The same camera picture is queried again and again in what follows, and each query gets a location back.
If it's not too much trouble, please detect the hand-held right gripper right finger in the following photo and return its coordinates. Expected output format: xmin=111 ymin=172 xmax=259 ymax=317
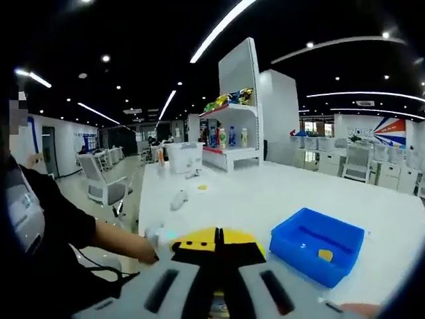
xmin=218 ymin=227 xmax=341 ymax=319

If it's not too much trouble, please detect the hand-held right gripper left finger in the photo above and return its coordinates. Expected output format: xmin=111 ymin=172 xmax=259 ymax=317
xmin=72 ymin=227 xmax=220 ymax=319

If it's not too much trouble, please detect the blue plastic box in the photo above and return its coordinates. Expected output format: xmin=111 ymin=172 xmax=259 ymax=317
xmin=269 ymin=207 xmax=366 ymax=289

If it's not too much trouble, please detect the person's right hand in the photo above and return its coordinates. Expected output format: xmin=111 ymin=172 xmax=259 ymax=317
xmin=338 ymin=302 xmax=381 ymax=319

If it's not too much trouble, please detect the white oblong object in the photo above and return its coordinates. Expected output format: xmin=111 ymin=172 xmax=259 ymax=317
xmin=169 ymin=189 xmax=189 ymax=211

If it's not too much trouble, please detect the white plastic basket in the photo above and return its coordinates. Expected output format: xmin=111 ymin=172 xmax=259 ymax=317
xmin=164 ymin=142 xmax=205 ymax=175

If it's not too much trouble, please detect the person in dark vest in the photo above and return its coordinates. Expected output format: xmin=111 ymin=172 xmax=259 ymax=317
xmin=0 ymin=155 xmax=98 ymax=302

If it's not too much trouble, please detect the white chest device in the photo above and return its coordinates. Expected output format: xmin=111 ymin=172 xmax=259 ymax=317
xmin=5 ymin=163 xmax=46 ymax=255

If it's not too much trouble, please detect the grey door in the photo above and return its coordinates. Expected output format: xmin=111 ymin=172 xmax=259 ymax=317
xmin=41 ymin=126 xmax=60 ymax=179

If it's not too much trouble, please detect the pile of colourful snack bags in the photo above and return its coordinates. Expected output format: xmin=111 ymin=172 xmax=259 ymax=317
xmin=203 ymin=87 xmax=254 ymax=113

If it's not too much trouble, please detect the row of white office chairs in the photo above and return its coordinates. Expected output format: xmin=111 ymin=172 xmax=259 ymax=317
xmin=291 ymin=135 xmax=425 ymax=197

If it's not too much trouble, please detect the white square column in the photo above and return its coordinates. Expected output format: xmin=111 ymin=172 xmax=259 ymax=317
xmin=258 ymin=68 xmax=301 ymax=165

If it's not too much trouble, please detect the white display shelf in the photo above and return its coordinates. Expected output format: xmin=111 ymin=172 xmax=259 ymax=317
xmin=198 ymin=37 xmax=265 ymax=172

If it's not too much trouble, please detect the long ceiling light strip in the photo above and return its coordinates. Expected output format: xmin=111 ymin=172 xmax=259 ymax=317
xmin=189 ymin=0 xmax=257 ymax=64

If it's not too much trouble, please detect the black thin cable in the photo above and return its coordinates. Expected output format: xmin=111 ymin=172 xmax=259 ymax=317
xmin=78 ymin=247 xmax=142 ymax=286

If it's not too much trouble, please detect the blue orange wall poster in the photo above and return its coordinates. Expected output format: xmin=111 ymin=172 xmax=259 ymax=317
xmin=346 ymin=116 xmax=408 ymax=150

